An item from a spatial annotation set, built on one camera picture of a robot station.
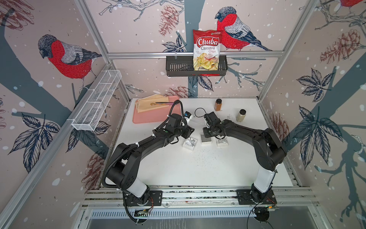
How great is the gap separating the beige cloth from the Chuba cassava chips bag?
17.1 inches

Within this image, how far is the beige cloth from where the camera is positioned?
116cm

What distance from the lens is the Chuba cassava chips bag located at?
850 mm
